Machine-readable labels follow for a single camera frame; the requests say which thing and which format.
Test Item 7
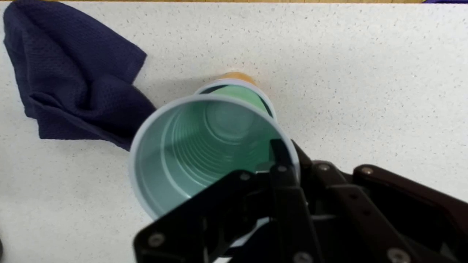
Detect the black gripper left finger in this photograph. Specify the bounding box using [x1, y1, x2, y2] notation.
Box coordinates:
[132, 137, 323, 263]

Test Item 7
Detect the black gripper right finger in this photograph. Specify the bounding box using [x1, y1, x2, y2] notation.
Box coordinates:
[290, 140, 468, 263]

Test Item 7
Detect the green plastic cup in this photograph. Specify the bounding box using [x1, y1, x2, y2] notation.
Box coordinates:
[127, 85, 299, 222]

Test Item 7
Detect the magenta plastic cup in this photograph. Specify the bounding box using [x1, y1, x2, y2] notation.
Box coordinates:
[194, 79, 277, 121]

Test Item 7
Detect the orange plastic cup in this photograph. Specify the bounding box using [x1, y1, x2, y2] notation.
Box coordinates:
[213, 70, 260, 85]

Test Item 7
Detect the dark navy cloth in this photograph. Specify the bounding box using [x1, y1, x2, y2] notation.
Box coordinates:
[1, 0, 157, 152]

